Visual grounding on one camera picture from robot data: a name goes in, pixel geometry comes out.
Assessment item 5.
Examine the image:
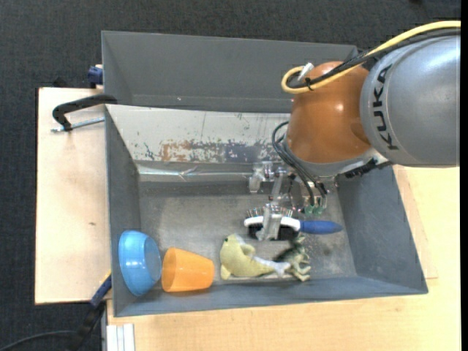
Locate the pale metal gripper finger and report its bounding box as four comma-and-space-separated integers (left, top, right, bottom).
249, 161, 276, 194
255, 203, 285, 241

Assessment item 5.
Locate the blue bowl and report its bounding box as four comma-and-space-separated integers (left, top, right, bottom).
117, 230, 163, 298

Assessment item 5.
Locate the grey metal bin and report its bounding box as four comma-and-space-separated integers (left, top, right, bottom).
100, 30, 429, 318

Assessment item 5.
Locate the orange plastic cup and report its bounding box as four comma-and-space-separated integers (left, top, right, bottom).
161, 246, 216, 293

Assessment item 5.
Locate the yellow plush seal toy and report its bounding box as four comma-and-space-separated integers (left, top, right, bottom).
219, 233, 292, 280

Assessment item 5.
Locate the green toy animal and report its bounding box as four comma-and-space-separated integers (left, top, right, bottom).
274, 234, 312, 283

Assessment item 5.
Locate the white brush with blue handle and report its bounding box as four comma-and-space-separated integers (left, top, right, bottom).
243, 206, 344, 235

